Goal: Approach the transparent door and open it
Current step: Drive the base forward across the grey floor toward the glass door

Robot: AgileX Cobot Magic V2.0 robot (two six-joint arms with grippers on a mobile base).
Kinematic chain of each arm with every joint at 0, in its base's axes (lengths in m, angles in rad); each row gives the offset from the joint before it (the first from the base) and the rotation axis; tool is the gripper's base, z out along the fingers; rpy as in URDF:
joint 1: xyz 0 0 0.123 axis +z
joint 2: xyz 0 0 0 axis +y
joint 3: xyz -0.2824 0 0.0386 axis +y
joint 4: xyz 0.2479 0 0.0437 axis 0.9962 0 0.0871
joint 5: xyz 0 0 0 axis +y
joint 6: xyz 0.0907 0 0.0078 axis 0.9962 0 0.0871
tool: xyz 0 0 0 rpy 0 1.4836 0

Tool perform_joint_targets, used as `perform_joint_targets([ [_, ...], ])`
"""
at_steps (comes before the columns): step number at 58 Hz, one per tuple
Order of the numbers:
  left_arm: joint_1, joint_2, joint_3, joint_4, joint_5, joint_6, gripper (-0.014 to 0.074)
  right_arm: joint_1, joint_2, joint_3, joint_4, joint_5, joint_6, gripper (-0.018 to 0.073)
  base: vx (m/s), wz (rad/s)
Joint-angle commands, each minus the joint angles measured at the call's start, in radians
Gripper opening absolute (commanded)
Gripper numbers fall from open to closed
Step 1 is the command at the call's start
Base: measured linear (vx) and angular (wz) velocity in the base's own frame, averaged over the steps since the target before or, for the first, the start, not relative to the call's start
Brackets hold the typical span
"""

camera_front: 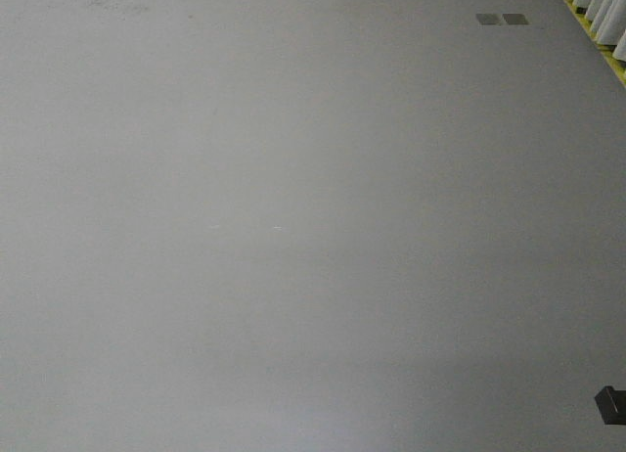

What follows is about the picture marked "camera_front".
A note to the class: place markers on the grey floor plate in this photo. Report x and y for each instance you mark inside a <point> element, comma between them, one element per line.
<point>515,19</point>
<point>488,19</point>

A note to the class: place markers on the black robot part corner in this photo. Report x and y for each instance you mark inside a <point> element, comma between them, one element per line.
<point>611,404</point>

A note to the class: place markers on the right grey floor plate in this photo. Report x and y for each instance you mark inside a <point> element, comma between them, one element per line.
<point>515,19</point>

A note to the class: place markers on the yellow floor strip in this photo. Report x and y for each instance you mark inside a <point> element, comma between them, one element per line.
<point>592,33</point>

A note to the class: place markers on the left grey floor plate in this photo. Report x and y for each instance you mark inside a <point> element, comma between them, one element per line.
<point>488,19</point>

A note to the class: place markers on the white pleated curtain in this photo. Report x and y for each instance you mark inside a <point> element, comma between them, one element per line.
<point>602,12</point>

